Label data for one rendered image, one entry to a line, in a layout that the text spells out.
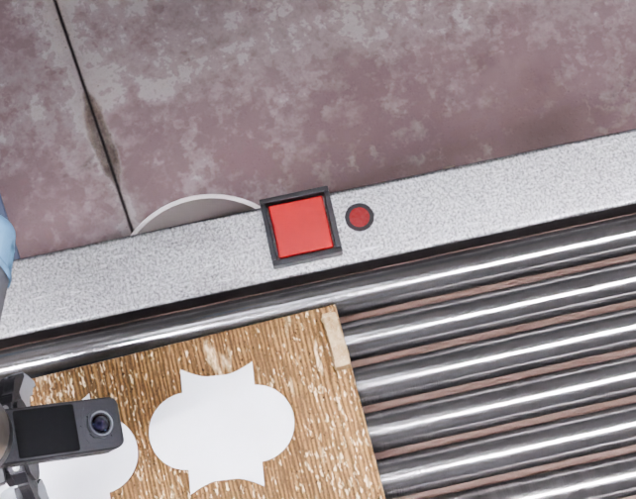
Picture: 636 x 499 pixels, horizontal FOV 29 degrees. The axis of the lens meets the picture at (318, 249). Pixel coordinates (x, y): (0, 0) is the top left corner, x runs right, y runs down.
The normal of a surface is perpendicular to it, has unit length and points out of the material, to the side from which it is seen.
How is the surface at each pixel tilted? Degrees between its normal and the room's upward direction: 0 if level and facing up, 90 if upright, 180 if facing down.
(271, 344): 0
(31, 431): 32
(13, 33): 0
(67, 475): 0
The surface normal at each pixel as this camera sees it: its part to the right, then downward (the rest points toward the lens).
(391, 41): -0.02, -0.26
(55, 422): 0.51, -0.32
